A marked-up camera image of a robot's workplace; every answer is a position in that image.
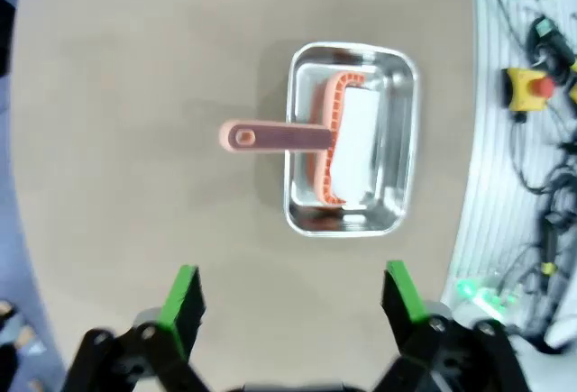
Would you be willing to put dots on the rectangular steel container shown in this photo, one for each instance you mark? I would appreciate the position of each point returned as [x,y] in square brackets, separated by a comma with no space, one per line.
[399,139]

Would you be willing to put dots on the black power adapter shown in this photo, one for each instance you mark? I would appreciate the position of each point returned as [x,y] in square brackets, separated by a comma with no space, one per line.
[547,33]

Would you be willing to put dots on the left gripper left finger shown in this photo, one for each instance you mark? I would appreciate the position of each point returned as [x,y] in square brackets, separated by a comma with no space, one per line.
[178,311]

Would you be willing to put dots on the yellow emergency stop button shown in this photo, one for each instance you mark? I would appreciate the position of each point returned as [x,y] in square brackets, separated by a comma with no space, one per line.
[523,90]

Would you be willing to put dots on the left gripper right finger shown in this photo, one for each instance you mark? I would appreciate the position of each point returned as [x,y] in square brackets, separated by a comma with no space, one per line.
[405,302]

